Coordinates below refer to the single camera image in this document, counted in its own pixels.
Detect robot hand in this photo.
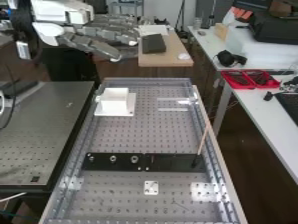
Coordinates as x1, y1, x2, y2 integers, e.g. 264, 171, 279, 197
29, 0, 142, 63

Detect black box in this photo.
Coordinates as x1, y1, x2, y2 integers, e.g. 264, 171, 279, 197
141, 33, 167, 55

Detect wooden table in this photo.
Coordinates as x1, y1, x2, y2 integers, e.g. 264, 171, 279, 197
137, 29, 195, 69

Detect small white box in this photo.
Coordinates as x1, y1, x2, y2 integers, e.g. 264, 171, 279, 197
93, 87, 137, 118

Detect wooden block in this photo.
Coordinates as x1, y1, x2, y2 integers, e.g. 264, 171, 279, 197
212, 22, 231, 42

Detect black headphones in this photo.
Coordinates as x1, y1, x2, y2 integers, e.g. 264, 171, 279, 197
215, 49, 248, 67

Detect red tray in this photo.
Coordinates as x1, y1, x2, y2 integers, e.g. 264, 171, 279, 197
243, 69, 282, 89
219, 69, 256, 90

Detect thin stick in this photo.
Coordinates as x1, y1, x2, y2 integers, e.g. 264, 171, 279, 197
190, 113, 212, 168

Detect white desk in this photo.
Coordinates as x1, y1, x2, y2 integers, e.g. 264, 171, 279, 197
187, 24, 298, 134
230, 74, 298, 183

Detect clear box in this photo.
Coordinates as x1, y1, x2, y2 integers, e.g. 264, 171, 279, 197
38, 77, 250, 224

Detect black plate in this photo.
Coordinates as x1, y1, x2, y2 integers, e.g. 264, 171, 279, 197
82, 152, 208, 174

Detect black bag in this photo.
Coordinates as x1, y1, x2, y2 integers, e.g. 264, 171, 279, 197
246, 4, 298, 45

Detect small square metal plate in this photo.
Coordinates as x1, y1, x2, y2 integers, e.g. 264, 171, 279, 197
142, 180, 159, 196

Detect black cable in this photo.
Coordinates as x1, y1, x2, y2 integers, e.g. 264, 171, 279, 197
9, 6, 45, 63

